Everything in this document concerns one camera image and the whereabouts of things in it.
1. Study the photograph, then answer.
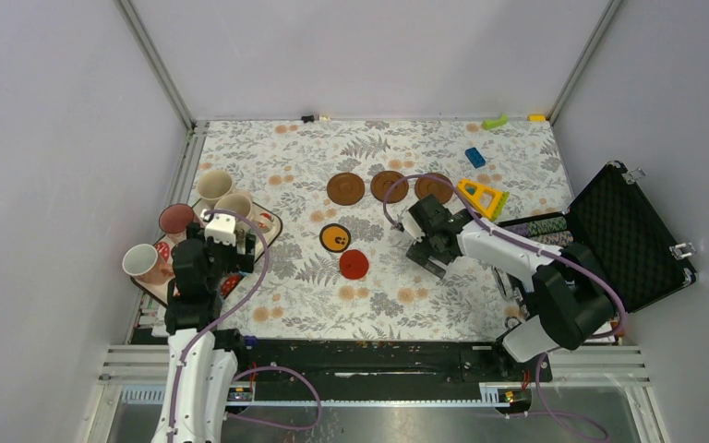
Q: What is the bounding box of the brown wooden coaster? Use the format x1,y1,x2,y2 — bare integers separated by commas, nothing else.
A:
415,173,453,204
326,173,365,206
370,170,409,204

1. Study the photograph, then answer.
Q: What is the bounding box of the cream mug with handle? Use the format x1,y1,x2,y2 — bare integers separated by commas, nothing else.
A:
214,190,255,222

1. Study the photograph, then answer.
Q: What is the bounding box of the red round coaster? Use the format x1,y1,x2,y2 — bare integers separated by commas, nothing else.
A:
339,250,369,280

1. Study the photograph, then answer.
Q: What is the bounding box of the brown wooden coaster top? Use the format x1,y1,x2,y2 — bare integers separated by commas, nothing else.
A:
326,173,365,206

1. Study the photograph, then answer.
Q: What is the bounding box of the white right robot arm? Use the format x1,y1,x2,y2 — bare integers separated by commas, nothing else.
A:
398,196,626,380

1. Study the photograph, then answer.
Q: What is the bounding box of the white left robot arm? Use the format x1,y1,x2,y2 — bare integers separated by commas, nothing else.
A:
152,214,255,442

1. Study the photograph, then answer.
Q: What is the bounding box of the yellow black-rimmed coaster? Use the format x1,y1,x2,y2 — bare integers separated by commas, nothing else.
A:
318,223,352,253

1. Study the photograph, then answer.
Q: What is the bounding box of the white mushroom pattern tray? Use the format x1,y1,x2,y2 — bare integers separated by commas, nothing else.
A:
129,202,282,308

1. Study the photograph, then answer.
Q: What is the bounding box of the yellow toy shape sorter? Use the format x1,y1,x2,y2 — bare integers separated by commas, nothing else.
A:
457,179,510,222

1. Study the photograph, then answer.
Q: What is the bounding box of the pink mug dark rim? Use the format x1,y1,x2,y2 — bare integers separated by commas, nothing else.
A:
159,203,198,244

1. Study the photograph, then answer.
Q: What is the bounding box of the blue toy brick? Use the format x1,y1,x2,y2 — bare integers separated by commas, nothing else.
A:
464,147,487,169

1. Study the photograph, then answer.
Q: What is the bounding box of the floral tablecloth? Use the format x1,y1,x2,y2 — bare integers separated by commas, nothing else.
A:
196,120,573,341

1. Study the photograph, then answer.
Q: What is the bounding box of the cream mug far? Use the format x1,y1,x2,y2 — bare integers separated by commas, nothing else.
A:
196,170,235,206

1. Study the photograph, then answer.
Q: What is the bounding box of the pink mug white inside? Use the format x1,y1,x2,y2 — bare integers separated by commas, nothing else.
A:
122,244,174,284

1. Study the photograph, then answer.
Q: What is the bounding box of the green plastic block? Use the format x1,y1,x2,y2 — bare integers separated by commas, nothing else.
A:
481,114,509,130

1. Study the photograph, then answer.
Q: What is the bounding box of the yellow plastic block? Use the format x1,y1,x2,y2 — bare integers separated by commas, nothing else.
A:
527,114,547,122

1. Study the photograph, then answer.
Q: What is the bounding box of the black poker chip case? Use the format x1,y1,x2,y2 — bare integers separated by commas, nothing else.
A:
499,161,697,313

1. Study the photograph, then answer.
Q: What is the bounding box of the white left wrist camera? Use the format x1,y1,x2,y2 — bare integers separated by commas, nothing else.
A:
204,213,237,246

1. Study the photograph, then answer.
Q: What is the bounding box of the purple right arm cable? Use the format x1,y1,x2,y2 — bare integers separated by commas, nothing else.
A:
381,174,628,441

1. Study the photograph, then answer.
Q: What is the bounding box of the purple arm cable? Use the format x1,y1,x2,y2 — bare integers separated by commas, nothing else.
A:
381,174,628,441
165,209,323,443

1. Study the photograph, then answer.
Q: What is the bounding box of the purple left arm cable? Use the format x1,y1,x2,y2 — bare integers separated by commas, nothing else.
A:
165,209,323,443

